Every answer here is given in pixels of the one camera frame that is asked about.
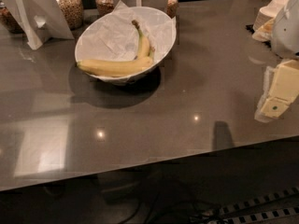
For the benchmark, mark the white bowl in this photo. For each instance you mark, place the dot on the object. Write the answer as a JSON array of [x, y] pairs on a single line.
[[162, 52]]

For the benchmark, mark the stack of white plates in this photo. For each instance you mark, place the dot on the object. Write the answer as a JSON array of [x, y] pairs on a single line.
[[263, 25]]

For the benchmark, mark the middle glass cereal jar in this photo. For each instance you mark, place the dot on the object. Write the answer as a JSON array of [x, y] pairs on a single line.
[[104, 6]]

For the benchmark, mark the left white paper stand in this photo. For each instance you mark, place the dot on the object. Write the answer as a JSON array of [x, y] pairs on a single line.
[[40, 20]]

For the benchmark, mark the far-left glass jar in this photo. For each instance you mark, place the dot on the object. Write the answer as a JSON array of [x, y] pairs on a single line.
[[8, 21]]

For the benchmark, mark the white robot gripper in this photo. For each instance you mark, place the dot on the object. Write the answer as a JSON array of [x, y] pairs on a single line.
[[287, 36]]

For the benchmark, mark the black-white checkered strip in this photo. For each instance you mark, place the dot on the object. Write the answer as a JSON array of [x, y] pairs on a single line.
[[259, 217], [256, 201]]

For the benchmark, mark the lower black-white checkered strip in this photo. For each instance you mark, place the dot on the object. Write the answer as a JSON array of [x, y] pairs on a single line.
[[259, 217]]

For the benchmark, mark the large glass cereal jar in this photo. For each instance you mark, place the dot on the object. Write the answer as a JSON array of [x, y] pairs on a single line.
[[73, 12]]

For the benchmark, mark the upper black-white checkered strip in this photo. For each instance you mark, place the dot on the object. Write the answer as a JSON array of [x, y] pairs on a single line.
[[256, 201]]

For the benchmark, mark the long yellow banana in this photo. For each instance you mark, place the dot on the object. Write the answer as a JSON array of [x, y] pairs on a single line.
[[103, 68]]

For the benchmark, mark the right glass cereal jar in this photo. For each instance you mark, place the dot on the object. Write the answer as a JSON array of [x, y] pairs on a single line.
[[171, 9]]

